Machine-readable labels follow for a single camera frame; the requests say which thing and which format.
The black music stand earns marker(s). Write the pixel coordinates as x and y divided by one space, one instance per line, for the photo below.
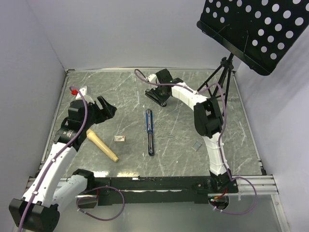
270 38

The cream recorder flute piece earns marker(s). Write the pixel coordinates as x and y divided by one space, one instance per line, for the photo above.
91 135

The black stapler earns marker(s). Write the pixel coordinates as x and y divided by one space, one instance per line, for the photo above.
157 96

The small staple box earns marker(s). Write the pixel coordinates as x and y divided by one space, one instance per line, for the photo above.
119 138

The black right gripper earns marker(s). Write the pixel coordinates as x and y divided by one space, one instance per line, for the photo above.
155 89

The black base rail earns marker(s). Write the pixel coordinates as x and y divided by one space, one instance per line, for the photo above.
173 189

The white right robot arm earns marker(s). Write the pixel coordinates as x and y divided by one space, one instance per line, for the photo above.
208 119

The grey staple strip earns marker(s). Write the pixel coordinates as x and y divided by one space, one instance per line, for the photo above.
196 146

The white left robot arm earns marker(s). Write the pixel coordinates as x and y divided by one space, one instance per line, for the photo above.
40 207

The blue stapler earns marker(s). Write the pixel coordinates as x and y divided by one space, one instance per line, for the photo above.
149 128

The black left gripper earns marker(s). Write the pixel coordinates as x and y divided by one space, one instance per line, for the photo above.
103 113

